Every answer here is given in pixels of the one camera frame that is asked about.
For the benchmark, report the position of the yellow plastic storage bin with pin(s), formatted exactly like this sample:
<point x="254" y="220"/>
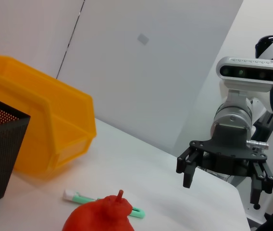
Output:
<point x="54" y="108"/>

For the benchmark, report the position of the mint green utility knife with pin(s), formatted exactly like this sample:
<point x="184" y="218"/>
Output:
<point x="83" y="199"/>

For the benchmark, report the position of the black mesh pen holder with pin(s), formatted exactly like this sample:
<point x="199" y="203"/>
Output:
<point x="2" y="154"/>

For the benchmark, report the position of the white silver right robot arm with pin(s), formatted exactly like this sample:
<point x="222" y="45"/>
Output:
<point x="232" y="113"/>

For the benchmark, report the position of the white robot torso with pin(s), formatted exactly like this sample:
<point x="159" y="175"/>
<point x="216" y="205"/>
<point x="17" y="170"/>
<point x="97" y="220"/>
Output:
<point x="259" y="108"/>

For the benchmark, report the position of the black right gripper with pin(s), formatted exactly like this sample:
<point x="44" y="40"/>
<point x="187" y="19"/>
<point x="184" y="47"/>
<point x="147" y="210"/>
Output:
<point x="230" y="154"/>

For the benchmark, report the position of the red-orange toy orange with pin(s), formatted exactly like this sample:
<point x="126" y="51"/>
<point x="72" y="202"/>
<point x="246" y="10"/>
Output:
<point x="98" y="216"/>

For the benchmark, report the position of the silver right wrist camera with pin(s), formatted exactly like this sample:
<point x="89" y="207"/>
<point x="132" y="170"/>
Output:
<point x="247" y="72"/>

